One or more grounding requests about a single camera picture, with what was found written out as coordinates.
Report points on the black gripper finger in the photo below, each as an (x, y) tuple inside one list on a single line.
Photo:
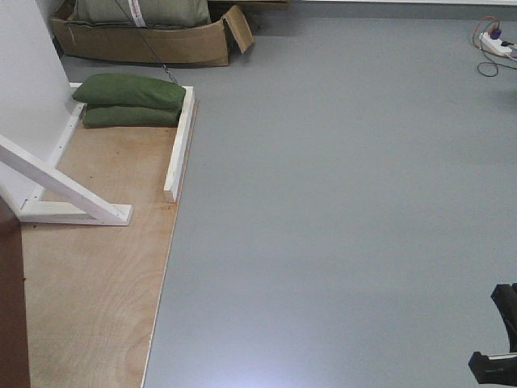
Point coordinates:
[(495, 369), (504, 297)]

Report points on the brown wooden door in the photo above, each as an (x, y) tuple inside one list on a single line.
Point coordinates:
[(15, 370)]

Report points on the white power strip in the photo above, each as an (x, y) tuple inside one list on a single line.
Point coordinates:
[(500, 48)]

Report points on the purple plug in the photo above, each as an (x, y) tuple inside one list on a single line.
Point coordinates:
[(495, 32)]

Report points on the white edge batten far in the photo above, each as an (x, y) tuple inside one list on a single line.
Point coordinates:
[(182, 141)]

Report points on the open cardboard box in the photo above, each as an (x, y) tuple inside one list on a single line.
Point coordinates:
[(208, 45)]

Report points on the plywood base platform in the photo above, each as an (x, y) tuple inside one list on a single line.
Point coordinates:
[(92, 292)]

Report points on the cardboard box labelled 2# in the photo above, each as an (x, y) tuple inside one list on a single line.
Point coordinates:
[(261, 5)]

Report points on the white diagonal brace far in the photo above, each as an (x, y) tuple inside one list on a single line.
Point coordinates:
[(80, 206)]

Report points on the green sandbag lower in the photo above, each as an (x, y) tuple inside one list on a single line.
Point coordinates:
[(112, 116)]

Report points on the green sandbag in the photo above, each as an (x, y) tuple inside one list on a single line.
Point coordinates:
[(130, 90), (112, 116)]

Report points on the green sandbag far top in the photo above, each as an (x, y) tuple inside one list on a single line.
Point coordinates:
[(130, 90)]

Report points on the grey-green woven sack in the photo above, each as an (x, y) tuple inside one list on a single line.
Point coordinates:
[(144, 13)]

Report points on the white door frame panel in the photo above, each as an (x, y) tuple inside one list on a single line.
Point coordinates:
[(37, 111)]

